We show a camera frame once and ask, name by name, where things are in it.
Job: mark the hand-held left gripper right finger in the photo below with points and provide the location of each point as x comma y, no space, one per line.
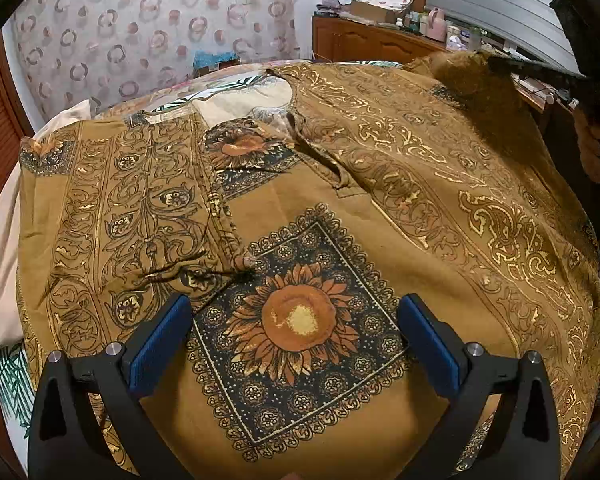
430,345

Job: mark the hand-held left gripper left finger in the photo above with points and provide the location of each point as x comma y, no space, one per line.
160,342

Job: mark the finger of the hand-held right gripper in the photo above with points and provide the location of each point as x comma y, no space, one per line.
530,67

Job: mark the brown gold patterned shirt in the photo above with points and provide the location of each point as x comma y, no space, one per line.
380,185

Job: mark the person's right hand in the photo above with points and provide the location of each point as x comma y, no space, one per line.
592,150

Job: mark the pink jug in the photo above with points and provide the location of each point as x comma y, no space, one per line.
436,24

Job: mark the group of small bottles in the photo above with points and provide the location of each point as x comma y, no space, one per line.
414,22

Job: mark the cardboard box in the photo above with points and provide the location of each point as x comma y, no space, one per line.
375,12

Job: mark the white folded cloth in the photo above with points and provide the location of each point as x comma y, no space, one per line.
0,285

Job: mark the wooden cabinet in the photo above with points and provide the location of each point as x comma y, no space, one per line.
360,42

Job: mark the bed with leaf sheet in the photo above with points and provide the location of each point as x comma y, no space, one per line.
240,95

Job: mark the wooden slatted wardrobe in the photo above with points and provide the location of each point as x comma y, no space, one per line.
0,125

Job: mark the blue crumpled bag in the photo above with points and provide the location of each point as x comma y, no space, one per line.
215,60

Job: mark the pink circle patterned curtain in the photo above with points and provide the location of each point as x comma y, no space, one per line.
130,20

